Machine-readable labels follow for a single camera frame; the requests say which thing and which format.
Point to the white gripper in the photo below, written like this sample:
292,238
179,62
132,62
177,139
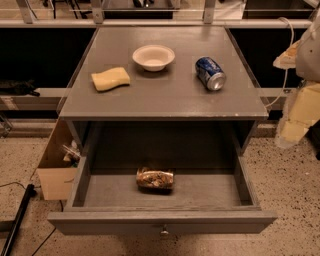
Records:
309,58

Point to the orange soda can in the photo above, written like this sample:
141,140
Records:
155,179

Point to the blue soda can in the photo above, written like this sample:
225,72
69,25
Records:
210,73

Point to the grey open drawer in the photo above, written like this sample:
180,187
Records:
207,198

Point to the metal drawer knob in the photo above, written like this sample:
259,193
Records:
164,232

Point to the grey wooden cabinet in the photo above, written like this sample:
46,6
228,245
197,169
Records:
172,94

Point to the white foam bowl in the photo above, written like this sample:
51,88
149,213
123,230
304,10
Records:
153,58

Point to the yellow sponge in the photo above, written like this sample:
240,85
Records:
110,79

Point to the plastic bag in box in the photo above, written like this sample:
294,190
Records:
71,152

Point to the cardboard box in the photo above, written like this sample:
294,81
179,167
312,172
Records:
55,173

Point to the black bar on floor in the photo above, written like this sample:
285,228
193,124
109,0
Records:
12,227

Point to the black object on rail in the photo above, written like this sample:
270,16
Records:
17,87

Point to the metal frame rail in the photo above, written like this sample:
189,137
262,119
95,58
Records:
98,13

